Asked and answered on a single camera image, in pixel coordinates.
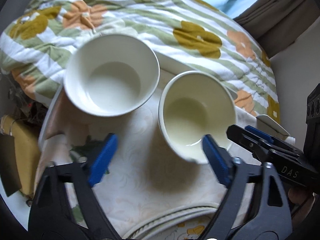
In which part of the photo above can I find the white tray rail right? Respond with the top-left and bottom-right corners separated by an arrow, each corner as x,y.
256,114 -> 296,145

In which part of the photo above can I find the brown curtain right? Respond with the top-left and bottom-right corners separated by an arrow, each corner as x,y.
234,0 -> 319,57

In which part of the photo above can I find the floral striped quilt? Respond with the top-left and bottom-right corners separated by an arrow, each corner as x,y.
1,0 -> 280,121

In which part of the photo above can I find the person's right hand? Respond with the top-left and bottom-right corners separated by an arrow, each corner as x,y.
287,188 -> 317,230

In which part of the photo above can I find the duck pattern cream plate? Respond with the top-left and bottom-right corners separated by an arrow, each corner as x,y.
123,203 -> 219,239

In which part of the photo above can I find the cream bowl with text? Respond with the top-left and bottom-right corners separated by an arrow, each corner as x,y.
158,70 -> 237,165

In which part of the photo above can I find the cream patterned tablecloth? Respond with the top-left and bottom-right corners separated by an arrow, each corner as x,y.
35,64 -> 256,239

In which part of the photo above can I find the white tray rail left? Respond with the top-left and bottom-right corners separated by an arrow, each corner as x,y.
155,52 -> 238,107

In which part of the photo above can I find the white tray rail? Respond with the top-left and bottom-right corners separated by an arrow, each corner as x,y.
155,52 -> 238,107
256,114 -> 296,145

